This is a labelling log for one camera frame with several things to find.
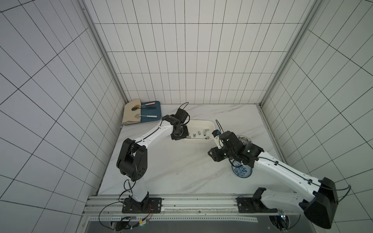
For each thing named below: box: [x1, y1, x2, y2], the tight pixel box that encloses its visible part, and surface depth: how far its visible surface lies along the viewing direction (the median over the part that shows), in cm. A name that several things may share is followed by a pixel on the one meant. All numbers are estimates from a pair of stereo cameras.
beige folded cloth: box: [122, 98, 142, 126], surface depth 116 cm
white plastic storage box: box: [183, 119, 216, 144], surface depth 102 cm
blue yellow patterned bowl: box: [237, 135, 254, 146], surface depth 97 cm
